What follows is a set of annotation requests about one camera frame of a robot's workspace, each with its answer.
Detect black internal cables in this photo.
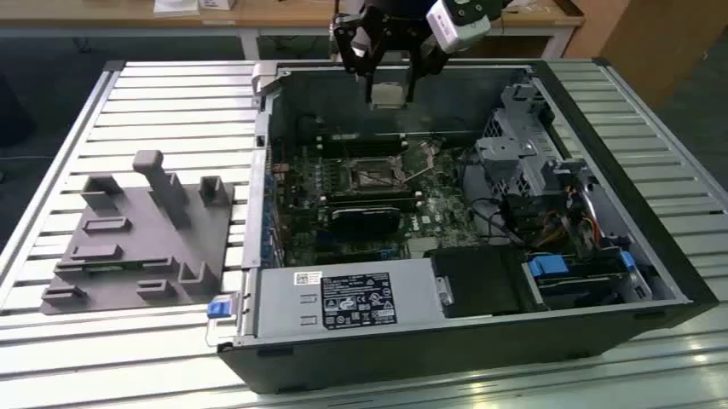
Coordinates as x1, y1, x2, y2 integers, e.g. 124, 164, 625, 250
470, 196, 528, 247

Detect wooden cabinet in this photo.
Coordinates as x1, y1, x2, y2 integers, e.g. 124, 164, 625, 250
562, 0, 728, 110

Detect orange and yellow wire bundle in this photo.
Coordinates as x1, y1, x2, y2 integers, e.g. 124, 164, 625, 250
533, 210, 605, 249

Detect silver square CPU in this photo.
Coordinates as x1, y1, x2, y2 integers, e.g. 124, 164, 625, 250
369, 80, 411, 112

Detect grey plastic parts rack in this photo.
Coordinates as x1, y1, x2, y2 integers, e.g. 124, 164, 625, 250
40, 149, 236, 317

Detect black drive bay box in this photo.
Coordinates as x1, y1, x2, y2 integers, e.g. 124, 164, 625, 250
425, 246, 533, 320

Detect blue plastic case latch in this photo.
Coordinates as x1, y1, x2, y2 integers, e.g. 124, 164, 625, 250
207, 297, 236, 320

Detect black RAM slot bank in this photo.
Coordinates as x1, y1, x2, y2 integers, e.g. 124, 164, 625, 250
326, 190, 418, 208
315, 131, 410, 158

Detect blue disk carrier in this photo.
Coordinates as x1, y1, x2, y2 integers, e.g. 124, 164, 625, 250
525, 253, 570, 283

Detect green RAM stick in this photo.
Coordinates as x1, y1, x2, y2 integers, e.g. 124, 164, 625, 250
83, 263, 144, 273

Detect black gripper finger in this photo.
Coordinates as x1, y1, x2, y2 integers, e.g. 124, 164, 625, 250
403, 39, 451, 104
334, 12, 390, 104

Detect green motherboard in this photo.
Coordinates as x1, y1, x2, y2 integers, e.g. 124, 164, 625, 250
266, 135, 502, 268

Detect black graphics card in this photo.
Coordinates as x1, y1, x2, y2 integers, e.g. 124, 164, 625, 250
327, 205, 402, 239

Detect small silver heatsink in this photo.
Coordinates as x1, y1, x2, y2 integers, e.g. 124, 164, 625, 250
407, 237, 441, 259

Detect grey power supply unit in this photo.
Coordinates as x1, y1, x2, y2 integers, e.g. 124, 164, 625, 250
248, 258, 449, 338

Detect black open PC case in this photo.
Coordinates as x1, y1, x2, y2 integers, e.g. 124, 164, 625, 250
215, 57, 719, 395

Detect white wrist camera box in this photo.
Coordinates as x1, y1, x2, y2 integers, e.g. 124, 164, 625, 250
425, 0, 494, 55

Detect metal socket cover frame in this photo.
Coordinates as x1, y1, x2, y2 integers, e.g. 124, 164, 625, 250
401, 136, 446, 180

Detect wooden desk with white frame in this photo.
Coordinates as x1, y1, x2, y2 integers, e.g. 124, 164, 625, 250
0, 0, 586, 60

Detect black power supply label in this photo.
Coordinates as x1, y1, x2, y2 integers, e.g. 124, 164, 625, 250
319, 272, 401, 331

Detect grey metal drive cage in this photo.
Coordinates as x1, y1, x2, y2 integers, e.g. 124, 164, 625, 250
474, 83, 593, 201

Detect black CPU socket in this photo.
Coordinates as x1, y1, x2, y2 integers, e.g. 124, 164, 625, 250
339, 156, 411, 193

